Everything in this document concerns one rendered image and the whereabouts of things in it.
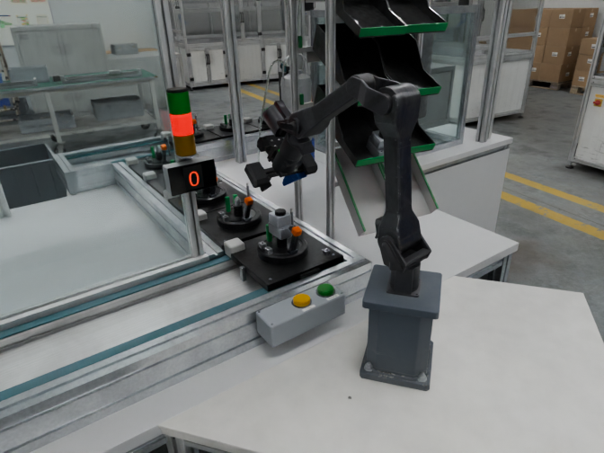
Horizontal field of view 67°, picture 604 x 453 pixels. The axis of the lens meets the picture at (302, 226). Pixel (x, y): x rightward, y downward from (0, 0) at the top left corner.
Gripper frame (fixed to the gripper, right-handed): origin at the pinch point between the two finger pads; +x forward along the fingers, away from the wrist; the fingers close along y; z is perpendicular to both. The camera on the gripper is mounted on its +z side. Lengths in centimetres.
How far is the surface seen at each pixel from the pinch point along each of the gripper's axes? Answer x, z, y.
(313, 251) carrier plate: 12.3, -17.7, -7.1
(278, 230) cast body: 7.9, -10.4, 2.1
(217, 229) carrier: 30.3, 4.5, 8.4
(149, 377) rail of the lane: 9, -32, 44
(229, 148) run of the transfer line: 93, 74, -41
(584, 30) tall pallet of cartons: 229, 264, -858
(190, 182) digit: 3.6, 7.3, 20.1
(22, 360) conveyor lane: 21, -16, 65
